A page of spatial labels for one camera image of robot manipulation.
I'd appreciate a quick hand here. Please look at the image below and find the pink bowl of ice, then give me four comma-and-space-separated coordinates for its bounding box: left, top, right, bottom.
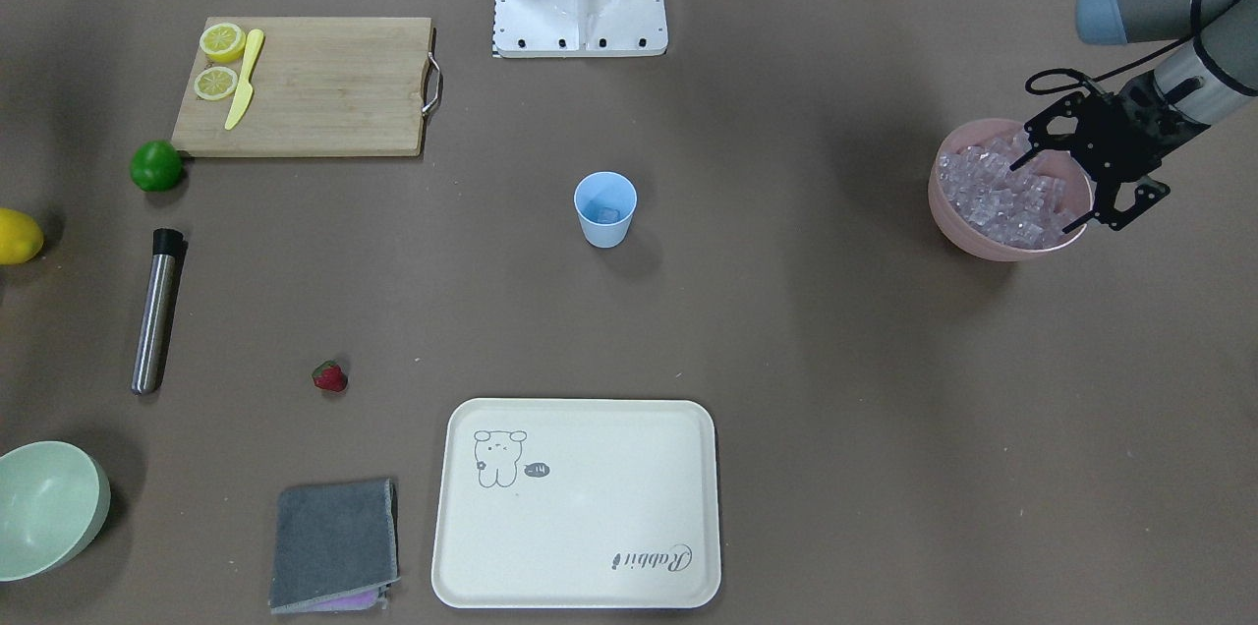
927, 119, 1094, 262

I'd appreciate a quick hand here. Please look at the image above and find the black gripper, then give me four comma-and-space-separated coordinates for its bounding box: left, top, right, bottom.
1010, 80, 1195, 231

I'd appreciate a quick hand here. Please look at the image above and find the steel muddler black tip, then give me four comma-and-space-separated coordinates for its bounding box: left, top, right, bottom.
131, 228, 186, 396

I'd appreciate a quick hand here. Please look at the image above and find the wooden cutting board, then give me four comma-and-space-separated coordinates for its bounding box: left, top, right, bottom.
171, 16, 442, 158

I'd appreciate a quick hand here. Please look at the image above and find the lemon slice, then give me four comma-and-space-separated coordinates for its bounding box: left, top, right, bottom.
199, 21, 247, 65
192, 65, 239, 101

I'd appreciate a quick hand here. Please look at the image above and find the mint green bowl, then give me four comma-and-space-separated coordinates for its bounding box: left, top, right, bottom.
1, 441, 111, 582

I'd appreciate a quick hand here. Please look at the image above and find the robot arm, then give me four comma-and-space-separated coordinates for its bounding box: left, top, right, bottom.
1020, 0, 1257, 234

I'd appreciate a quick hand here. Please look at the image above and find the light blue cup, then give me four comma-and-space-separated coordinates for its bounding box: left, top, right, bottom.
572, 171, 639, 249

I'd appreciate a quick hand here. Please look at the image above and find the yellow lemon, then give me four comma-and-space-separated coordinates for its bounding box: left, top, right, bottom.
0, 207, 45, 265

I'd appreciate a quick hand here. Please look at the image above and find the yellow plastic knife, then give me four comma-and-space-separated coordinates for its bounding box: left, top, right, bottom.
223, 28, 265, 131

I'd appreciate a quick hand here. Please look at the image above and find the grey folded cloth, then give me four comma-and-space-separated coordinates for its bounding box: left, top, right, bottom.
268, 478, 399, 616

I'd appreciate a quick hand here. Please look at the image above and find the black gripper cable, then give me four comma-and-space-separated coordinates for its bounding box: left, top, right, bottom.
1025, 35, 1195, 97

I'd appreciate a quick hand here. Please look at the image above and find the green lime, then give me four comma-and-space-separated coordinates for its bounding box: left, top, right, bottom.
130, 140, 185, 194

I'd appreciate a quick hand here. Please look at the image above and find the cream rabbit tray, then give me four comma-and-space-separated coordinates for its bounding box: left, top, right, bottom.
430, 397, 722, 610

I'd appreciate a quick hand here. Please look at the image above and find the red strawberry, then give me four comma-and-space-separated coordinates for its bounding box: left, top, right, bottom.
311, 360, 348, 395

